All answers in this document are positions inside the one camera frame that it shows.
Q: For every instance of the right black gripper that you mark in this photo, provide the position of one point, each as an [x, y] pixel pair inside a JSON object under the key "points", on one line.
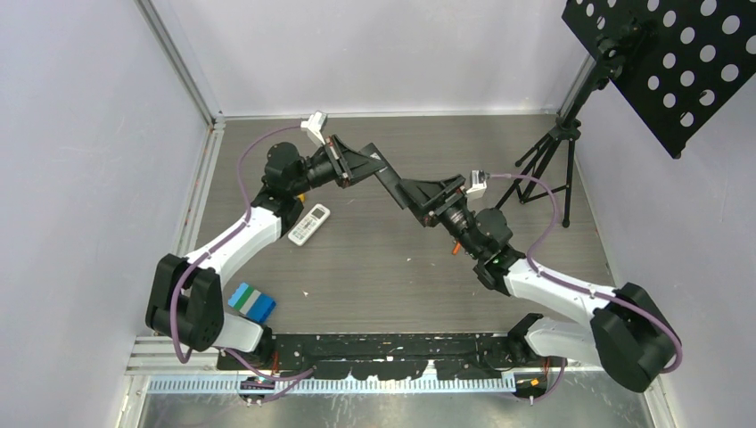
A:
{"points": [[426, 199]]}

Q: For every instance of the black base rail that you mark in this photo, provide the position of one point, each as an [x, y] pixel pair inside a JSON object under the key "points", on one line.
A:
{"points": [[389, 356]]}

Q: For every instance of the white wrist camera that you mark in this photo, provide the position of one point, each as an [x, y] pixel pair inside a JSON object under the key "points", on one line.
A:
{"points": [[478, 184], [313, 127]]}

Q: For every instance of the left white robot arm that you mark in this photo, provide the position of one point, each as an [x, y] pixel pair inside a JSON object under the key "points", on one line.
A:
{"points": [[186, 301]]}

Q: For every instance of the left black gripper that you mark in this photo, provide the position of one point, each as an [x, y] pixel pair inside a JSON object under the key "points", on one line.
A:
{"points": [[348, 166]]}

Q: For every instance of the black perforated panel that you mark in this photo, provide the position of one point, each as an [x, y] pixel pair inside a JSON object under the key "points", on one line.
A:
{"points": [[678, 62]]}

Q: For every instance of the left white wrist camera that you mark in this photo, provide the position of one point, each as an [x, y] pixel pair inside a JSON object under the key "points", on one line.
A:
{"points": [[313, 127]]}

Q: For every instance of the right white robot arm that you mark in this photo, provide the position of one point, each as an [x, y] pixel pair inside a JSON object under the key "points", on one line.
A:
{"points": [[622, 330]]}

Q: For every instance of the black tripod stand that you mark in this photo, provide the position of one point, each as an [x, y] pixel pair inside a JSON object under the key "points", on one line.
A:
{"points": [[563, 134]]}

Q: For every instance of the white remote control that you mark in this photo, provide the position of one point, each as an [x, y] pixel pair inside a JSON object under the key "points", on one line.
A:
{"points": [[309, 224]]}

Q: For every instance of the aluminium frame post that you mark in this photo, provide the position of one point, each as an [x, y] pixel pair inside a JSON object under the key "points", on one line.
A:
{"points": [[162, 21]]}

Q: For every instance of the blue green toy brick stack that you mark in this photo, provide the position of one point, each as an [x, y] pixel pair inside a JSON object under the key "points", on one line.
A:
{"points": [[252, 303]]}

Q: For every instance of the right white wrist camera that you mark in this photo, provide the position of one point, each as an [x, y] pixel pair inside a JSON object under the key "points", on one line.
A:
{"points": [[478, 184]]}

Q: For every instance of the black remote control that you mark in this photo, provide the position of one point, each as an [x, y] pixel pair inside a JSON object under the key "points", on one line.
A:
{"points": [[390, 179]]}

